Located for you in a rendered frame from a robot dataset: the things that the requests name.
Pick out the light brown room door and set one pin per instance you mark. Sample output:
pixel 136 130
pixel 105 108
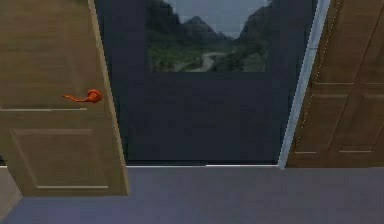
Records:
pixel 60 153

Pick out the window with mountain view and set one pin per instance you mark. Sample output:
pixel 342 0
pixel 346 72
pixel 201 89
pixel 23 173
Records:
pixel 206 36

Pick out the dark brown panelled door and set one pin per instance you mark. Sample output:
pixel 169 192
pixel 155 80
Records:
pixel 343 110

